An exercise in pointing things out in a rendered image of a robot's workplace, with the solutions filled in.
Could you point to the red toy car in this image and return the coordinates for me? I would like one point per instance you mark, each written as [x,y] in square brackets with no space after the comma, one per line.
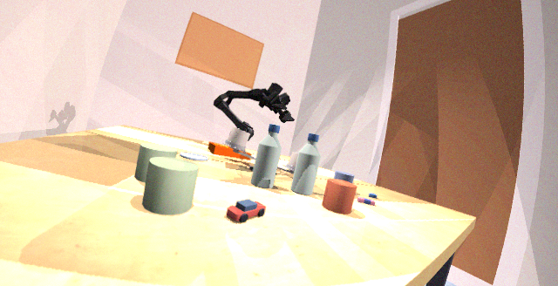
[245,209]

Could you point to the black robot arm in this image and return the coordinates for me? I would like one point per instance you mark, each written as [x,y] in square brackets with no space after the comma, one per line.
[255,94]

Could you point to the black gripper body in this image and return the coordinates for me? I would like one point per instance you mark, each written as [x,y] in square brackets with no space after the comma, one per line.
[275,110]

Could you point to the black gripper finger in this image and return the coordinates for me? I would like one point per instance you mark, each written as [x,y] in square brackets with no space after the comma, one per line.
[287,117]
[277,103]

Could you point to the grey bottle with blue cap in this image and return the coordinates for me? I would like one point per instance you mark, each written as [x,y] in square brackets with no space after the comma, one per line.
[266,160]
[306,167]

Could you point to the orange-brown cylinder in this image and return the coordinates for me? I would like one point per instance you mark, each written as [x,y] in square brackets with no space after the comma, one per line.
[339,196]

